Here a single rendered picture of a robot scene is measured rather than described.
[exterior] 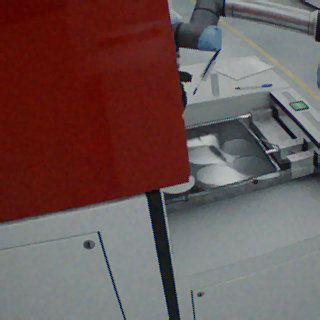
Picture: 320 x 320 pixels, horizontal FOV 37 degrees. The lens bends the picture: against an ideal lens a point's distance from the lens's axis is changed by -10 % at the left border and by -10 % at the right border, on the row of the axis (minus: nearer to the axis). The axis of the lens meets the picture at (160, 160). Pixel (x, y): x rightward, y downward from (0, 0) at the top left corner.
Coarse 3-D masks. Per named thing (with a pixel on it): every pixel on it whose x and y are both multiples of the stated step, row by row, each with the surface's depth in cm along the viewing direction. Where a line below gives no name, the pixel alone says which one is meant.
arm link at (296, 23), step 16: (208, 0) 130; (224, 0) 129; (240, 0) 128; (256, 0) 127; (224, 16) 133; (240, 16) 129; (256, 16) 127; (272, 16) 125; (288, 16) 123; (304, 16) 122; (304, 32) 124
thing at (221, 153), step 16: (192, 128) 168; (208, 128) 167; (224, 128) 166; (240, 128) 165; (192, 144) 160; (208, 144) 158; (224, 144) 158; (240, 144) 156; (256, 144) 155; (192, 160) 152; (208, 160) 151; (224, 160) 150; (240, 160) 149; (256, 160) 148; (208, 176) 144; (224, 176) 143; (240, 176) 142; (256, 176) 141; (192, 192) 139
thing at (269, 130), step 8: (264, 120) 172; (272, 120) 171; (256, 128) 169; (264, 128) 167; (272, 128) 166; (280, 128) 166; (264, 136) 163; (272, 136) 162; (280, 136) 161; (288, 136) 161; (288, 168) 146; (296, 168) 144; (304, 168) 144; (312, 168) 145; (296, 176) 145
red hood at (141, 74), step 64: (0, 0) 62; (64, 0) 65; (128, 0) 67; (0, 64) 67; (64, 64) 70; (128, 64) 72; (0, 128) 72; (64, 128) 75; (128, 128) 78; (0, 192) 78; (64, 192) 80; (128, 192) 83
